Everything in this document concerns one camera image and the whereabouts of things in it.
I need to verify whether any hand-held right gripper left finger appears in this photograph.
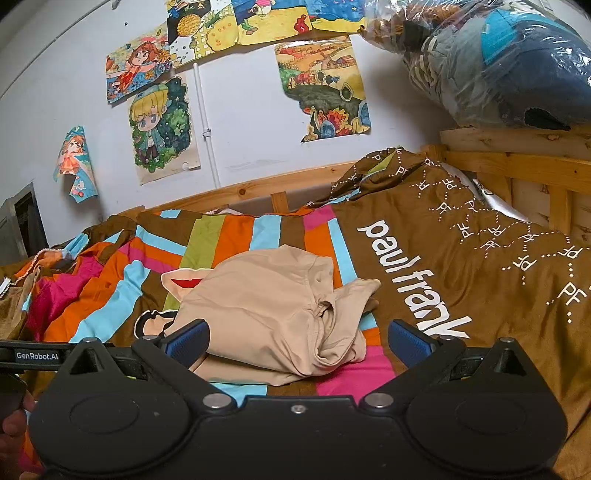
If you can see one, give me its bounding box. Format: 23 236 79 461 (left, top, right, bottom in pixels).
53 318 238 414

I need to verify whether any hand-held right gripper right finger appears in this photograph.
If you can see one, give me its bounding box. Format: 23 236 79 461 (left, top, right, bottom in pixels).
359 318 544 414

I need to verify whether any beige hooded jacket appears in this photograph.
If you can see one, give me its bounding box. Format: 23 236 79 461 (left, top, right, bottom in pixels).
172 244 382 387

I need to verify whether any clear plastic bag of clothes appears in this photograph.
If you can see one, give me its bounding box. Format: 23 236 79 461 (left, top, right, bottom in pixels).
359 0 591 131

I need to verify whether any person's left hand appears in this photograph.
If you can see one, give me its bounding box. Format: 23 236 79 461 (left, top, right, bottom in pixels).
0 390 38 480

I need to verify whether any brown cloth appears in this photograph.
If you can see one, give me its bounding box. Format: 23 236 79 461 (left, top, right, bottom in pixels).
0 270 40 343

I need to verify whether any dark grey panel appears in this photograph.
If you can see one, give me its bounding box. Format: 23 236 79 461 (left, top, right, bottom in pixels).
0 181 49 267

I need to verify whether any colourful striped brown printed blanket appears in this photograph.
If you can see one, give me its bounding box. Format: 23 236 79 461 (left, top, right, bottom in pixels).
0 147 591 480

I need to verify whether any shiny silver cloth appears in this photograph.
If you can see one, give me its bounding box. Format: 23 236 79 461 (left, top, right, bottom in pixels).
442 161 546 223

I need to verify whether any small curled cartoon poster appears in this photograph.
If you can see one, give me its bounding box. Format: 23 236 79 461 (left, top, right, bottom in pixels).
52 125 99 202

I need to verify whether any blonde cartoon child poster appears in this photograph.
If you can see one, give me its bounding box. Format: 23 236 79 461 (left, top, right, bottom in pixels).
128 75 202 186

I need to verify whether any landscape drawing poster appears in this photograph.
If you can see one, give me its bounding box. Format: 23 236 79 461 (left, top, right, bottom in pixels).
274 39 373 143

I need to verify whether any orange-haired girl drawing poster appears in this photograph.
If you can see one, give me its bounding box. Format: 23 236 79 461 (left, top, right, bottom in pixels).
105 34 175 105

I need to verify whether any pineapple drawing poster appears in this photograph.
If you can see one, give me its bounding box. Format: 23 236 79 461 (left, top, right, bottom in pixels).
166 0 239 59

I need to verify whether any yellow bird drawing poster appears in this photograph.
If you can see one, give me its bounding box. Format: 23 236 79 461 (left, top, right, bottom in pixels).
231 0 315 47

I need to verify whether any wooden bed frame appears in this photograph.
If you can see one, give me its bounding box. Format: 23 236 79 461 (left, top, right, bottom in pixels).
106 128 591 234

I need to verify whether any white wall pipe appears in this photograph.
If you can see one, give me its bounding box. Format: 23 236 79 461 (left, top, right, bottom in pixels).
193 64 221 191

